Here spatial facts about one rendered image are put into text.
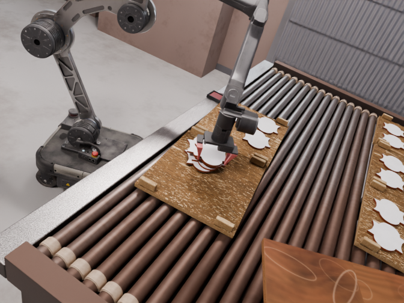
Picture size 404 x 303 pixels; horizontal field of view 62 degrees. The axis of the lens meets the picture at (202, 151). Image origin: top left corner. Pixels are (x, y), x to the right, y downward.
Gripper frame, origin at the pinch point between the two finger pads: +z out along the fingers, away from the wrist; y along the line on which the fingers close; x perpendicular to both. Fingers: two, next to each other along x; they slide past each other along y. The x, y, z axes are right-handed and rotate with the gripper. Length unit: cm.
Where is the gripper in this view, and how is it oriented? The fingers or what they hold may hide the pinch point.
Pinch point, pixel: (211, 159)
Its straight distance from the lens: 118.5
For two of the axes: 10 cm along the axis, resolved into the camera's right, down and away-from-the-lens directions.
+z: -2.6, 7.8, 5.7
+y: 9.7, 2.1, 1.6
